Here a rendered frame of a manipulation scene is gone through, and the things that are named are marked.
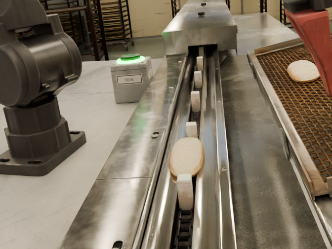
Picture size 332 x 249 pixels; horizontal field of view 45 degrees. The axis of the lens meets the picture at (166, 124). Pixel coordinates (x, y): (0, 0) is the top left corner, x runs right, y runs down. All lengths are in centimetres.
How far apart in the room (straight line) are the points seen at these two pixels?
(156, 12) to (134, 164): 723
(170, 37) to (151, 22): 665
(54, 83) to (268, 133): 30
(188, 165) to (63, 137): 22
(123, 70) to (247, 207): 44
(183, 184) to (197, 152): 9
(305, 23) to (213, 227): 17
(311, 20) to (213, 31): 70
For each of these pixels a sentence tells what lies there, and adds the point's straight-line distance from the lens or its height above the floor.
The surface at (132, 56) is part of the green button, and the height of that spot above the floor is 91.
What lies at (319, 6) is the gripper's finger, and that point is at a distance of 31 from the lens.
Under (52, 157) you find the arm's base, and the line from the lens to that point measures 55.
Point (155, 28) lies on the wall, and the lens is 766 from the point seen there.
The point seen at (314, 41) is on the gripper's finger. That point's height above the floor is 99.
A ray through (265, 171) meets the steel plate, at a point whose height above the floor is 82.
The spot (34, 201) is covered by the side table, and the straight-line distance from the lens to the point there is 49.
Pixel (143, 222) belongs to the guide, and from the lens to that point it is 33.
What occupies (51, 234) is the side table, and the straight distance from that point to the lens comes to 42.
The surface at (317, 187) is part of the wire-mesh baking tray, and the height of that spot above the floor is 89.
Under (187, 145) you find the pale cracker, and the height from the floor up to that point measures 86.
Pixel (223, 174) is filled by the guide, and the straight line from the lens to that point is 39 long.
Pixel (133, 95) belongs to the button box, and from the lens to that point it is 78.
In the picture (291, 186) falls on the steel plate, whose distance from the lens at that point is 45.
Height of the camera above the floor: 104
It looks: 20 degrees down
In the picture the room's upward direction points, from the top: 6 degrees counter-clockwise
